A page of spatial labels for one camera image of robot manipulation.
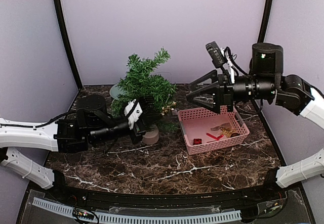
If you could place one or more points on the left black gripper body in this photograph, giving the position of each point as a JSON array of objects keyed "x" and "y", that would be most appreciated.
[{"x": 139, "y": 131}]

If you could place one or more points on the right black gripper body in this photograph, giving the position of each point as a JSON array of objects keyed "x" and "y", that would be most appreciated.
[{"x": 226, "y": 92}]

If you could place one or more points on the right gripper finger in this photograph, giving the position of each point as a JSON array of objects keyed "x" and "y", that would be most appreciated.
[
  {"x": 212, "y": 75},
  {"x": 203, "y": 95}
]

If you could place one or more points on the pink plastic basket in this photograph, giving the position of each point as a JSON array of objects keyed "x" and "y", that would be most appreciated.
[{"x": 204, "y": 130}]

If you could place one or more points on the brown ball ornament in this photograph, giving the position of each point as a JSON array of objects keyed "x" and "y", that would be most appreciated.
[{"x": 235, "y": 134}]

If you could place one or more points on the small green christmas tree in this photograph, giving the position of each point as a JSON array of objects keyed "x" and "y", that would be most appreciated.
[{"x": 141, "y": 81}]

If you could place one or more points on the red foil gift box ornament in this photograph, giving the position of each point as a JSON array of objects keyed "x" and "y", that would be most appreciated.
[{"x": 197, "y": 141}]

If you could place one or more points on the brown reindeer ornament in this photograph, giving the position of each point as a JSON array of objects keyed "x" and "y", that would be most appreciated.
[{"x": 218, "y": 127}]

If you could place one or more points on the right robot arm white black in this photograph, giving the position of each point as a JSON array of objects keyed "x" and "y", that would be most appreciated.
[{"x": 265, "y": 81}]

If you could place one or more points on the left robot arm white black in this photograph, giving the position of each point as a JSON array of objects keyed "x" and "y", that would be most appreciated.
[{"x": 70, "y": 132}]

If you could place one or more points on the gold star ornament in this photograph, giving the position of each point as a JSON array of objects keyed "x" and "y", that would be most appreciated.
[{"x": 227, "y": 131}]

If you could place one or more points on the red ribbon bow ornament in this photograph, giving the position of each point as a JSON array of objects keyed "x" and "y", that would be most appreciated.
[{"x": 214, "y": 138}]

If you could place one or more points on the pale green plate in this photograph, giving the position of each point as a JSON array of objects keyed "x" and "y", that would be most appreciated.
[{"x": 115, "y": 92}]

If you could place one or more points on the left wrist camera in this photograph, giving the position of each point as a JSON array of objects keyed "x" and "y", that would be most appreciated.
[{"x": 141, "y": 109}]

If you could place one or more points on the black front rail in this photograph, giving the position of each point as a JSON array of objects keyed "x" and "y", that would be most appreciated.
[{"x": 89, "y": 199}]

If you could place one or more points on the white slotted cable duct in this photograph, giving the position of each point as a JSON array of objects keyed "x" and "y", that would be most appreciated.
[{"x": 86, "y": 216}]

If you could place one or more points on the right black frame post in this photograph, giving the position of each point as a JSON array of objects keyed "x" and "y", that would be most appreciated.
[{"x": 265, "y": 20}]

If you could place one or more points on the black frame post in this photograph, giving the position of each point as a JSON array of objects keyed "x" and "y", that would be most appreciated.
[
  {"x": 66, "y": 43},
  {"x": 265, "y": 20}
]

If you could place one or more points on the left black frame post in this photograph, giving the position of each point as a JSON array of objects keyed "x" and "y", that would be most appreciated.
[{"x": 66, "y": 43}]

